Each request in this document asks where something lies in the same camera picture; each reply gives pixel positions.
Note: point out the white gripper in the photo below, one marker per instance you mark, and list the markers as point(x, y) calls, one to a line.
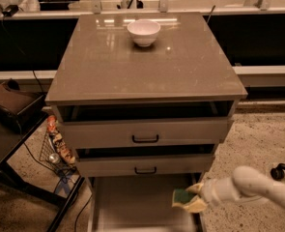
point(209, 191)

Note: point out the green yellow sponge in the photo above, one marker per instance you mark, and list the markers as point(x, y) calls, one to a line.
point(182, 198)

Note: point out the bottom grey drawer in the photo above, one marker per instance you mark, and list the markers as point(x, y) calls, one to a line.
point(141, 203)

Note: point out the grey drawer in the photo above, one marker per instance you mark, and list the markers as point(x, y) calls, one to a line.
point(141, 203)
point(147, 160)
point(154, 132)

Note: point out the middle grey drawer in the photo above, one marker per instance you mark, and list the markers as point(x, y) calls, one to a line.
point(147, 160)

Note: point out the top grey drawer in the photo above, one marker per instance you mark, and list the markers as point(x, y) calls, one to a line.
point(154, 132)

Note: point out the grey drawer cabinet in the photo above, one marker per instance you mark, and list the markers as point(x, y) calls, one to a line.
point(104, 76)

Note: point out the black chair caster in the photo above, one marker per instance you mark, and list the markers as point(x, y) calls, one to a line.
point(278, 173)

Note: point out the colourful snack bag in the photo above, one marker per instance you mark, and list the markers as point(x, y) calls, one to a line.
point(58, 142)

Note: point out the white ceramic bowl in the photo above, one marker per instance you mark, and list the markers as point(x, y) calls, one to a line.
point(143, 32)

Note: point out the dark brown box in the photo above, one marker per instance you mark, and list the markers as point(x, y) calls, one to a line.
point(17, 107)

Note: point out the black side table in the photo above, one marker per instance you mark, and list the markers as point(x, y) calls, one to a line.
point(9, 143)

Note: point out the black power adapter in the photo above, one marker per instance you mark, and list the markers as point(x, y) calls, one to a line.
point(10, 10)

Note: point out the black wire basket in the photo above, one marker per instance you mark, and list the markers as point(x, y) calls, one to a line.
point(50, 158)

